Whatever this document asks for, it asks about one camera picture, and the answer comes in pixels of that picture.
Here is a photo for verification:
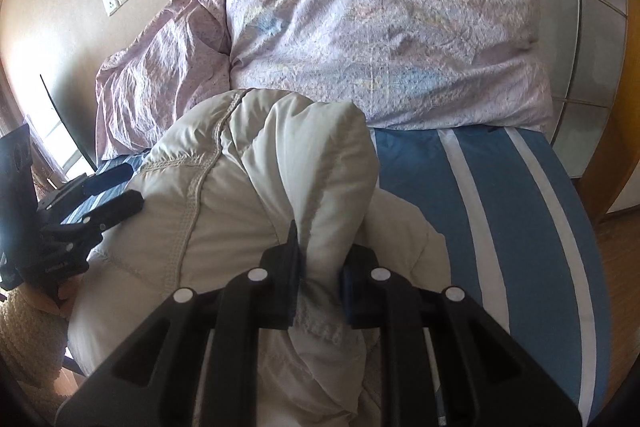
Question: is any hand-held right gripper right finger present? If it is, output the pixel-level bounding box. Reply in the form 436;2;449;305
340;244;583;427

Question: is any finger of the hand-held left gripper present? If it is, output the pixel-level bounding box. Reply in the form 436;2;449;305
40;191;146;254
37;164;135;212

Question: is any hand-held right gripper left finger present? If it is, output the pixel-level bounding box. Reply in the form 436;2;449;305
55;219;307;427

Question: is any beige down jacket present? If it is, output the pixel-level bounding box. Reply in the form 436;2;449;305
67;88;451;427

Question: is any person's left forearm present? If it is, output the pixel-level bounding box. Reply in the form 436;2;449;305
0;297;68;388

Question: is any person's left hand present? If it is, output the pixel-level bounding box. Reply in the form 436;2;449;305
42;285;77;315

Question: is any black flat screen television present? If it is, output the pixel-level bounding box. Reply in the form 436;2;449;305
25;74;98;188

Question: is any blue striped bed sheet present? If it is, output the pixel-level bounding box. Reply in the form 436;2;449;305
65;124;613;427

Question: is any pink floral quilt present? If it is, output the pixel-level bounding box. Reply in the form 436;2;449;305
95;0;556;160

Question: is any frosted glass door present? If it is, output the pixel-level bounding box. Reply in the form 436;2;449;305
535;0;632;142

